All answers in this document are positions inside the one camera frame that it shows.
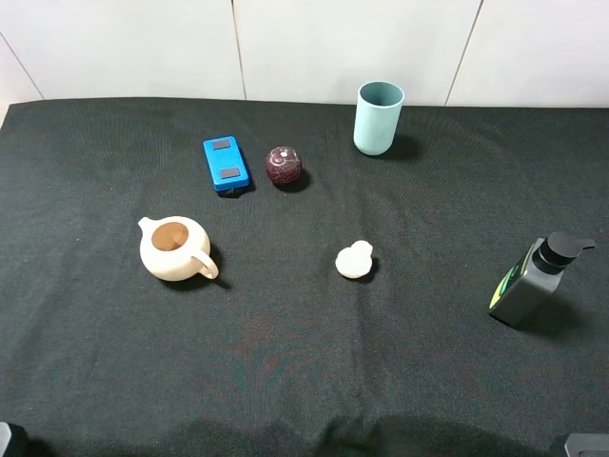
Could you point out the black tablecloth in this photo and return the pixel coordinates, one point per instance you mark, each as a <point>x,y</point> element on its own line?
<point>280,355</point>

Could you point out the dark red carved ball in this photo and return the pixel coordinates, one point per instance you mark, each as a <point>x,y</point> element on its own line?
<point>284,168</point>

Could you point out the small white gourd figurine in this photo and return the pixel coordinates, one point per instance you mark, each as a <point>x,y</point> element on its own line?
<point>355,262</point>

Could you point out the light blue plastic cup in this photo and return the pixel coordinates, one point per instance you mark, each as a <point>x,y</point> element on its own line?
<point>378,110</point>

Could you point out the cream ceramic teapot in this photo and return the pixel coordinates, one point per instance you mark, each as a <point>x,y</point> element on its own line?
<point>176,248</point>

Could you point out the blue rectangular box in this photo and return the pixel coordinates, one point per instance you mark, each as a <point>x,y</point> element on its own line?
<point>226,164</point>

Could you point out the grey pump soap bottle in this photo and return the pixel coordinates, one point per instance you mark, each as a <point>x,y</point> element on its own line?
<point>535,277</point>

